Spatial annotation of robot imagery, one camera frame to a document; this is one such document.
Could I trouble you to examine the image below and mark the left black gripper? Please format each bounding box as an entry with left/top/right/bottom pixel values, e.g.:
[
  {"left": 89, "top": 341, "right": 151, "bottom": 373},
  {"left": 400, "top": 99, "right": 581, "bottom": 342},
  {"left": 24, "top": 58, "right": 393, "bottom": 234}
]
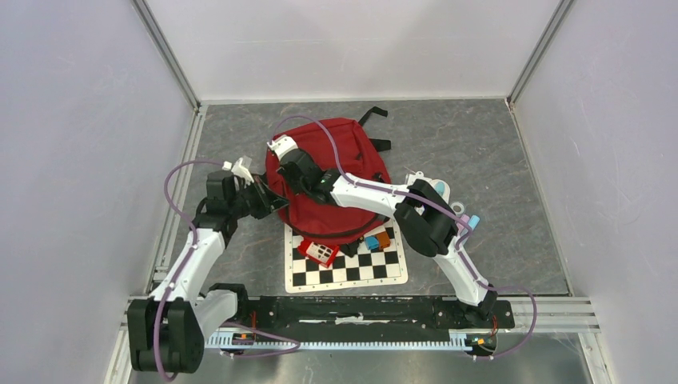
[{"left": 229, "top": 176, "right": 291, "bottom": 220}]

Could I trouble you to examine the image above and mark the red backpack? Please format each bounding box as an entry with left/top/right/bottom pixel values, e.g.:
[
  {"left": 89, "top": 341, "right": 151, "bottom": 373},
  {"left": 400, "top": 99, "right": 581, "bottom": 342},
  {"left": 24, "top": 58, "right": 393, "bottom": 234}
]
[{"left": 265, "top": 106, "right": 391, "bottom": 254}]

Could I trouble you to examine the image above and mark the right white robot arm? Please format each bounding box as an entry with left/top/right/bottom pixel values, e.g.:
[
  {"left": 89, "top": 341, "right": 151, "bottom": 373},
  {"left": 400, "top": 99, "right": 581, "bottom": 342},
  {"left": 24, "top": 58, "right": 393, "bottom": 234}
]
[{"left": 273, "top": 148, "right": 497, "bottom": 326}]

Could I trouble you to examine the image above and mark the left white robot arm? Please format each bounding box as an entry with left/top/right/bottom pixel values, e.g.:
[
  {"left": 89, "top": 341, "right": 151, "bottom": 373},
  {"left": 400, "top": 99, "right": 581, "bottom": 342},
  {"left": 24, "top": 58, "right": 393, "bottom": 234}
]
[{"left": 126, "top": 170, "right": 289, "bottom": 379}]

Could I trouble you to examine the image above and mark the correction tape blister pack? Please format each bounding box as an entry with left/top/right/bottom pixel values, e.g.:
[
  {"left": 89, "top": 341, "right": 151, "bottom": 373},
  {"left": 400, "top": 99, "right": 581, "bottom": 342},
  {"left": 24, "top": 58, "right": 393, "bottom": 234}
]
[{"left": 405, "top": 171, "right": 451, "bottom": 203}]

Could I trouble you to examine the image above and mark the red toy block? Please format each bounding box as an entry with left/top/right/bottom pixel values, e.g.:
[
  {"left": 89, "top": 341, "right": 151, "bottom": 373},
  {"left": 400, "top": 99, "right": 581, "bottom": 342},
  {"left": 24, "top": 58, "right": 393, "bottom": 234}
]
[{"left": 297, "top": 239, "right": 340, "bottom": 268}]

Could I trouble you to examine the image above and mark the black toy block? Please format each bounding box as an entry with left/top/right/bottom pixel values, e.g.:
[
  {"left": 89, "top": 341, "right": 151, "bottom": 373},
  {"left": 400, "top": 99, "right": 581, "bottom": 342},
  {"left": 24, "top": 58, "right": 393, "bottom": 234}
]
[{"left": 340, "top": 241, "right": 361, "bottom": 257}]

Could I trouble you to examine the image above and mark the blue toy block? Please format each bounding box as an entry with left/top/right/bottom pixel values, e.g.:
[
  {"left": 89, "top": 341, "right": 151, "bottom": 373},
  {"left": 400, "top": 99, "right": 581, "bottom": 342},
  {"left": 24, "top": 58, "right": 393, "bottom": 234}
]
[{"left": 364, "top": 236, "right": 381, "bottom": 251}]

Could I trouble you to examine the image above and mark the orange toy block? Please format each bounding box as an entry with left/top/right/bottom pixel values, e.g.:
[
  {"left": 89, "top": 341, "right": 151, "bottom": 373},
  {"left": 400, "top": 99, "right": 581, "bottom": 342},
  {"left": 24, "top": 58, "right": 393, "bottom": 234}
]
[{"left": 374, "top": 231, "right": 391, "bottom": 250}]

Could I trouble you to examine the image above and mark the black white chessboard mat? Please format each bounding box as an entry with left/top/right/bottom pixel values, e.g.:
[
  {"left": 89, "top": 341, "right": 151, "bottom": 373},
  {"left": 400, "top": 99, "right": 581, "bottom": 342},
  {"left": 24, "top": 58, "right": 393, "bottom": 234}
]
[{"left": 283, "top": 222, "right": 409, "bottom": 294}]

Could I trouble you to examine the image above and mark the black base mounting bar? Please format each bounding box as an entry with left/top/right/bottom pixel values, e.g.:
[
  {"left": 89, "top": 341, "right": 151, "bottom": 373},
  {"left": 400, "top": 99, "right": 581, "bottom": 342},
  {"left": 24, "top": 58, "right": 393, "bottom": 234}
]
[{"left": 230, "top": 296, "right": 516, "bottom": 342}]

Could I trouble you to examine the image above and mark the clear tape roll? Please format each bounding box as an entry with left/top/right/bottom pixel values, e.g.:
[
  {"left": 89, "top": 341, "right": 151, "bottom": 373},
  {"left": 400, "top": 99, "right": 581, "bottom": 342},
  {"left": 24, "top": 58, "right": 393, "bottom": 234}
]
[{"left": 450, "top": 201, "right": 465, "bottom": 215}]

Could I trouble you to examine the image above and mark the pink highlighter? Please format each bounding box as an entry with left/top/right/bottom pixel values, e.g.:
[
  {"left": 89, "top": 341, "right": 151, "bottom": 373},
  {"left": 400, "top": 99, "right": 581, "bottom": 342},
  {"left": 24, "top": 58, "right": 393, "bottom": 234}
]
[{"left": 457, "top": 214, "right": 470, "bottom": 228}]

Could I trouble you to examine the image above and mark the blue highlighter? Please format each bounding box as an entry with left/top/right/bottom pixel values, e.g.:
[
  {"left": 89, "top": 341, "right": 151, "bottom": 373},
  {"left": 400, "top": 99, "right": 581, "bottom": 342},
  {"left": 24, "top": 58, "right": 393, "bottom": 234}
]
[{"left": 468, "top": 215, "right": 480, "bottom": 230}]

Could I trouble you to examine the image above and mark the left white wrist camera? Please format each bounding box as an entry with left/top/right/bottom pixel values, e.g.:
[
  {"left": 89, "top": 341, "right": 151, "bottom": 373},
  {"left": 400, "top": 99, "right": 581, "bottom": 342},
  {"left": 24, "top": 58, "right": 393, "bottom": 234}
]
[{"left": 221, "top": 156, "right": 254, "bottom": 186}]

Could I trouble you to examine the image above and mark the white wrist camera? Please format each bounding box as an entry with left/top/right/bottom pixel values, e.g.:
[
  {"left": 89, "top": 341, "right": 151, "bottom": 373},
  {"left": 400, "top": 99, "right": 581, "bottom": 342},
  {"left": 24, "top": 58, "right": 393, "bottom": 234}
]
[
  {"left": 267, "top": 134, "right": 298, "bottom": 159},
  {"left": 221, "top": 156, "right": 254, "bottom": 186}
]

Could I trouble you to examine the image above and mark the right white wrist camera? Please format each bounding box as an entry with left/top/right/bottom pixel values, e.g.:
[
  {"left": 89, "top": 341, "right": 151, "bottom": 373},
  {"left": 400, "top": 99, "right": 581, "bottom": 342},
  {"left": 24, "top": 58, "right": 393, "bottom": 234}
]
[{"left": 267, "top": 134, "right": 298, "bottom": 159}]

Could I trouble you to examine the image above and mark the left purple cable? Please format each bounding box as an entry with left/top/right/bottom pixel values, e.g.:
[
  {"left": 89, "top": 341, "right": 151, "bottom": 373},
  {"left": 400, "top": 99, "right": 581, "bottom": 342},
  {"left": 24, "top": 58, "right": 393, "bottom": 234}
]
[{"left": 153, "top": 159, "right": 301, "bottom": 382}]

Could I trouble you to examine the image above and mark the purple cable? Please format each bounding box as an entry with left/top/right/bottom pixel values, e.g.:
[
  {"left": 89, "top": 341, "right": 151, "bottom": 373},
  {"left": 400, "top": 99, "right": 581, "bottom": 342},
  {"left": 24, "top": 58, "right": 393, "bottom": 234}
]
[
  {"left": 153, "top": 159, "right": 301, "bottom": 382},
  {"left": 269, "top": 115, "right": 538, "bottom": 360}
]

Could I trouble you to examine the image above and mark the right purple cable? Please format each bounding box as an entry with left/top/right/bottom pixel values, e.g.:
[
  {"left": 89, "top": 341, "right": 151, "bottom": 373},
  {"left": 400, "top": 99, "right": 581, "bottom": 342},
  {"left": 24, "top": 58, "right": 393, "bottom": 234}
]
[{"left": 269, "top": 115, "right": 538, "bottom": 360}]

